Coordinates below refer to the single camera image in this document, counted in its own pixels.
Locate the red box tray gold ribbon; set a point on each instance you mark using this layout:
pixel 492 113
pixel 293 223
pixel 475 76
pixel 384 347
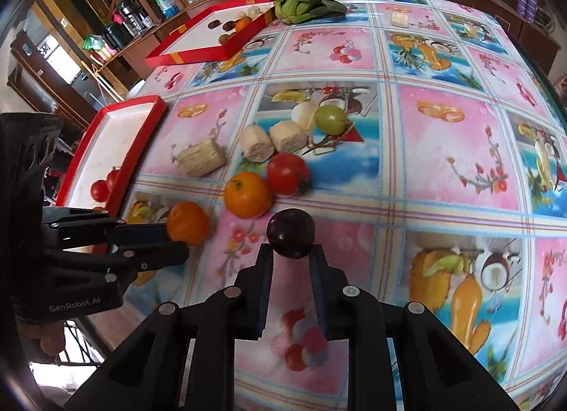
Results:
pixel 195 41

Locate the plain red box tray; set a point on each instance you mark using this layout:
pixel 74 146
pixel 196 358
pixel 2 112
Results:
pixel 119 136

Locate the dark purple plum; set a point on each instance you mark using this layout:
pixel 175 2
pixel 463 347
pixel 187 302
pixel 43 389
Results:
pixel 290 234

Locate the black steel thermos jug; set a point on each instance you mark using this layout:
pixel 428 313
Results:
pixel 133 17

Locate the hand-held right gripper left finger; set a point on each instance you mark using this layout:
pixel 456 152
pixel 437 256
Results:
pixel 265 287

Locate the person's left hand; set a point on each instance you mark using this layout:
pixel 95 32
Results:
pixel 49 341

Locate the clear bottle green label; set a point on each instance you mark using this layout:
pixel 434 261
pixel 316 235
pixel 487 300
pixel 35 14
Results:
pixel 164 0

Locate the green packet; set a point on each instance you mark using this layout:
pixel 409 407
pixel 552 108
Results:
pixel 94 42

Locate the red tomato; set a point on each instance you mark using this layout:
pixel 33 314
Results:
pixel 99 190
pixel 288 174
pixel 114 177

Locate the small green brown fruit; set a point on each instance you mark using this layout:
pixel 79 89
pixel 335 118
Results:
pixel 224 39

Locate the purple bottle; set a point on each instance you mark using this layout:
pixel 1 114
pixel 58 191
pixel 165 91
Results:
pixel 532 4
pixel 522 0

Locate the pink container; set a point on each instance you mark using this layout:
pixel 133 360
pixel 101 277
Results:
pixel 105 54

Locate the small orange tangerine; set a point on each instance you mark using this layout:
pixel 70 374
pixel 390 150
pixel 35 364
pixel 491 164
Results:
pixel 243 24

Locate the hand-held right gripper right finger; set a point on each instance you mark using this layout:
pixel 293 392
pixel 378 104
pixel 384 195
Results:
pixel 318 296

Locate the bright window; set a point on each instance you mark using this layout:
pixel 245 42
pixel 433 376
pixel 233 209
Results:
pixel 64 61

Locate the small dark fruit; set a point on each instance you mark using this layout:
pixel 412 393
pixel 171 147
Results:
pixel 214 24
pixel 229 25

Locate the round green fruit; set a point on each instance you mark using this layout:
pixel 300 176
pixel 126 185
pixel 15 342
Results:
pixel 330 118

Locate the small beige block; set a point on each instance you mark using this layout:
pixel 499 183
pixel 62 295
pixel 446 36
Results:
pixel 400 19

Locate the black kettle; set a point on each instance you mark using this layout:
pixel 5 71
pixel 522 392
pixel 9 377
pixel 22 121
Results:
pixel 113 36

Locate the wooden shelf unit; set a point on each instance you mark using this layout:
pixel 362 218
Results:
pixel 133 70

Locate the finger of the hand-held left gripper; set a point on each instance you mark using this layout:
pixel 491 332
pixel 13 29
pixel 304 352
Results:
pixel 155 256
pixel 133 233

